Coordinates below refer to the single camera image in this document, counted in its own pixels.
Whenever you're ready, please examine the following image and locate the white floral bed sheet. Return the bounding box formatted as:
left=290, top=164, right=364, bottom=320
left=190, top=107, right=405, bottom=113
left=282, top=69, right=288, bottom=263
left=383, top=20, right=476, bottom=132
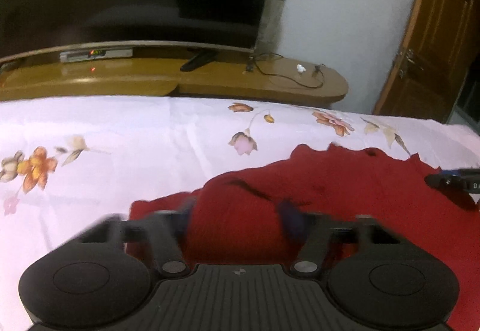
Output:
left=1, top=97, right=479, bottom=330

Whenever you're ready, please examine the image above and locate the small white adapter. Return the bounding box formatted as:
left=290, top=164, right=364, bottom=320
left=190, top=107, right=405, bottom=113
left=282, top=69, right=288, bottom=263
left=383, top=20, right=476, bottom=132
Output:
left=296, top=64, right=307, bottom=73

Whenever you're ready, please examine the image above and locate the wooden TV console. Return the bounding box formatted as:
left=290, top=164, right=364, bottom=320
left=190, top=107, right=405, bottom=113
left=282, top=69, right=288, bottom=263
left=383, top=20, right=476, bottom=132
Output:
left=1, top=48, right=348, bottom=108

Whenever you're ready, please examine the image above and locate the black power cable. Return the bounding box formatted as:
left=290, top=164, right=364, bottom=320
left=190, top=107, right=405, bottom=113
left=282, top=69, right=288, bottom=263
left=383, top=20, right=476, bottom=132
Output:
left=245, top=52, right=326, bottom=90

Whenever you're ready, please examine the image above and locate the red knitted garment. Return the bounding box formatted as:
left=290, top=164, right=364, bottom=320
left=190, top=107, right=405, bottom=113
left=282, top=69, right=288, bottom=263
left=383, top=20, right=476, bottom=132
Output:
left=129, top=144, right=479, bottom=330

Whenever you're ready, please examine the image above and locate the grey set-top box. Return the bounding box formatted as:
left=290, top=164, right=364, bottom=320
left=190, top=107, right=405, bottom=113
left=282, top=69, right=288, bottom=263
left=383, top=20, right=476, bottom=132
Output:
left=59, top=48, right=134, bottom=63

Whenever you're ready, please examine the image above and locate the brown wooden door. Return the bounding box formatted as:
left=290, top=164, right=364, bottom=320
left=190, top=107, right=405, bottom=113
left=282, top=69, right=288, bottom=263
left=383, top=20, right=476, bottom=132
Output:
left=373, top=0, right=479, bottom=123

